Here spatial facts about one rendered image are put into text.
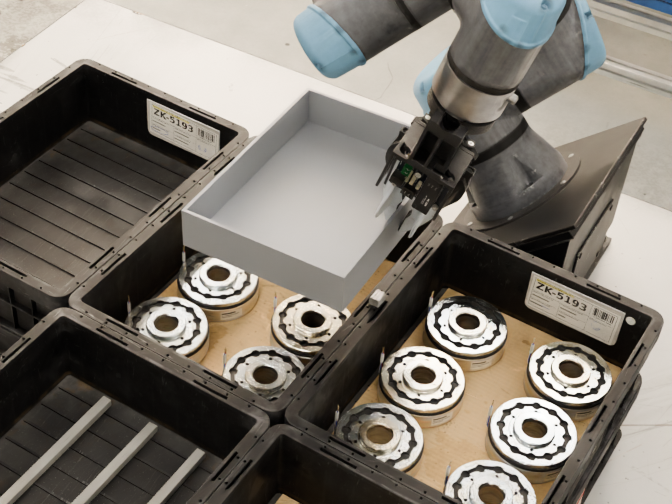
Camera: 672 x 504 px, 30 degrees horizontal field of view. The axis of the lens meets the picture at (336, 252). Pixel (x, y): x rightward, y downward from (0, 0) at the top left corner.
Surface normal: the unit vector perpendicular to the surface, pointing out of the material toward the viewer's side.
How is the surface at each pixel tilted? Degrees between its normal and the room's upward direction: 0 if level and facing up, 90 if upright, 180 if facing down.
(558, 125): 0
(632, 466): 0
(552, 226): 43
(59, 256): 0
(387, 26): 85
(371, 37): 85
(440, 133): 90
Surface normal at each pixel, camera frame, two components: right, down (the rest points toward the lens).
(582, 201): -0.54, -0.80
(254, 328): 0.07, -0.73
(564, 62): 0.11, 0.61
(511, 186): -0.25, 0.13
